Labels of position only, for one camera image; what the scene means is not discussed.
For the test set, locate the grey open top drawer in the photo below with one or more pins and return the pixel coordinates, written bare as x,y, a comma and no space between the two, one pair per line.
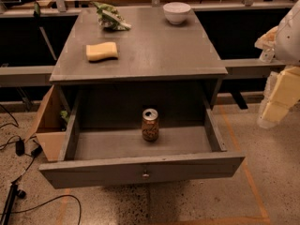
104,145

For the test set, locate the grey cabinet with counter top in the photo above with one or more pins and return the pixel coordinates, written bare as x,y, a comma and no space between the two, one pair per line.
153,49

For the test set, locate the grey horizontal rail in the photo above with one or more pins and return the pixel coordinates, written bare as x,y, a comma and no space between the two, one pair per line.
40,75

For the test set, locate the black stand on floor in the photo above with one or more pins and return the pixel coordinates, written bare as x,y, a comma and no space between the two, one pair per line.
14,192

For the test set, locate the brown cardboard box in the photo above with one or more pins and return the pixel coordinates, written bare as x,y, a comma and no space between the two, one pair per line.
47,125

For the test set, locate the orange soda can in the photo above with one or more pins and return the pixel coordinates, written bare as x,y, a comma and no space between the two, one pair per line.
150,125

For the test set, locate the green white chip bag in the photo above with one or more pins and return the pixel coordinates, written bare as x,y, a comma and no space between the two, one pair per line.
110,18

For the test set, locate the black power adapter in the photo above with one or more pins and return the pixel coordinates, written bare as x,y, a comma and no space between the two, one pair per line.
19,147

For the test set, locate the white ceramic bowl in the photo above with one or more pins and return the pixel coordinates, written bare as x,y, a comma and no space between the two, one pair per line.
176,12

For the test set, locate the yellow sponge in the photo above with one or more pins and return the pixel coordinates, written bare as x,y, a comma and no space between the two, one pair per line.
101,51

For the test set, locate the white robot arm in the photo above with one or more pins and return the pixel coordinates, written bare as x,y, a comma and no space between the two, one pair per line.
287,46

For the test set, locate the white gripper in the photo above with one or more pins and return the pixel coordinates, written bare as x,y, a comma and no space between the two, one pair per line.
290,39

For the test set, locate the clear sanitizer bottle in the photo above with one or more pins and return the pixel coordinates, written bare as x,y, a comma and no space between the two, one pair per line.
267,55

